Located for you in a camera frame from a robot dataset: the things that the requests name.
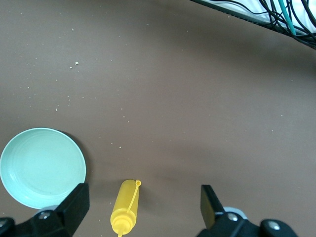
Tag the yellow mustard squeeze bottle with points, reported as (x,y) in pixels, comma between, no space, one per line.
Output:
(124,205)

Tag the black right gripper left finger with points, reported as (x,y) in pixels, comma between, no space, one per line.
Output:
(74,214)

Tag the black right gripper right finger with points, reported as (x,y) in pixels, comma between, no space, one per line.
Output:
(212,217)

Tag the mint green plate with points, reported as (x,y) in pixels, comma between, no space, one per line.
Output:
(42,168)

